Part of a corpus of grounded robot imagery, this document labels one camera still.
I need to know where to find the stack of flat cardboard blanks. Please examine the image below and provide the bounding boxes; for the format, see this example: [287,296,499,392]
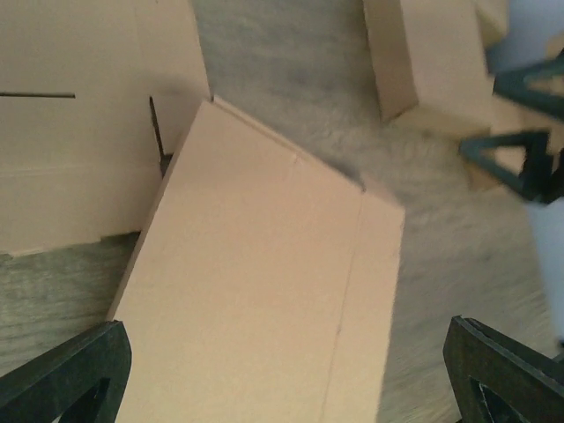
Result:
[1,1,211,255]

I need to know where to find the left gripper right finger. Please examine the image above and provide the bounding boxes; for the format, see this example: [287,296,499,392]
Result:
[442,316,563,423]

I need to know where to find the large folded cardboard box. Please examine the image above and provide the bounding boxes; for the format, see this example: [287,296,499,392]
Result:
[363,0,493,138]

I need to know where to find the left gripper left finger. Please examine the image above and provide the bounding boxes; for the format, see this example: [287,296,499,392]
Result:
[1,321,132,422]

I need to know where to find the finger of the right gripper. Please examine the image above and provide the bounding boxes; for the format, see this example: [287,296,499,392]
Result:
[459,130,563,203]
[493,56,563,119]

